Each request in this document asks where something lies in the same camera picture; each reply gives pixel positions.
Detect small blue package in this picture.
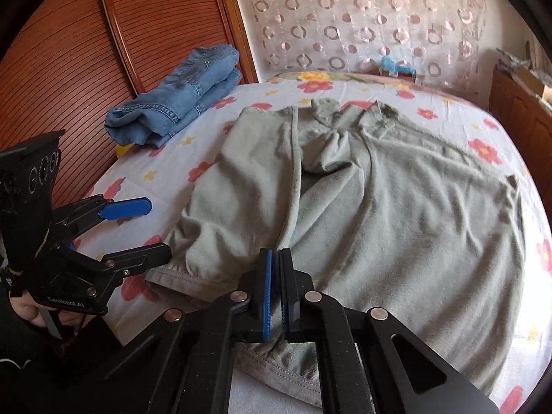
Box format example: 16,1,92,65
378,55,415,79

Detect printed paper pile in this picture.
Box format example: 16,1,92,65
495,47,533,72

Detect slatted wooden panel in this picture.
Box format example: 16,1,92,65
0,0,259,195

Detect person's left hand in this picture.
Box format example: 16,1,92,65
9,291,87,333

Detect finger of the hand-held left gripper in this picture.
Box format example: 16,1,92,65
54,243,174,287
52,195,153,231

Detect grey-green pants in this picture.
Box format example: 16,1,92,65
144,97,524,408

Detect cardboard box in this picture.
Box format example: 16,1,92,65
515,66,552,102

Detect wooden cabinet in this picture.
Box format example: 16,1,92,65
489,69,552,190

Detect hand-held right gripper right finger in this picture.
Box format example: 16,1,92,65
278,247,502,414

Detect floral bed sheet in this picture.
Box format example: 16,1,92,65
80,69,552,414

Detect person's left forearm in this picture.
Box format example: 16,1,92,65
0,308,124,414

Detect circle-patterned curtain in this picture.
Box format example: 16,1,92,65
226,0,490,96

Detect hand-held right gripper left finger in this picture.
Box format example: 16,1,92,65
86,248,277,414

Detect folded blue jeans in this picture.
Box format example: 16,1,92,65
105,44,243,147

